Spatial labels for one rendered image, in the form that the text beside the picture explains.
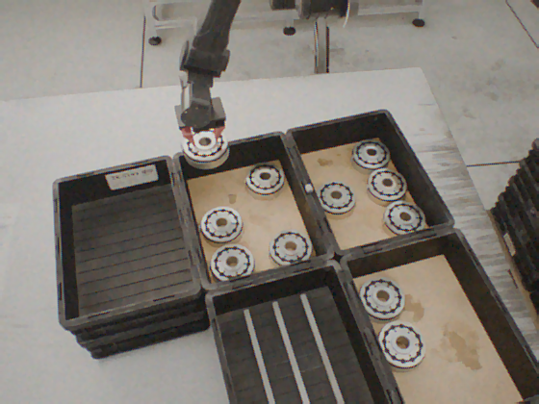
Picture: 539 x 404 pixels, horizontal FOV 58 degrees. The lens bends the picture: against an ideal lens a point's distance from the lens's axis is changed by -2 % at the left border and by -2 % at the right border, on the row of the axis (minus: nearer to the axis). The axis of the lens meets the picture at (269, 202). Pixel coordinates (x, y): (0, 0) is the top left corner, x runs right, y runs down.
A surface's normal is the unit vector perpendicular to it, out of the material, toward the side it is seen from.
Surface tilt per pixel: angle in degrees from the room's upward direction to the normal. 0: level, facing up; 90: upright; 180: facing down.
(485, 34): 0
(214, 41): 100
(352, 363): 0
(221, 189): 0
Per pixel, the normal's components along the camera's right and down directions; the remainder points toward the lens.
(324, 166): 0.00, -0.58
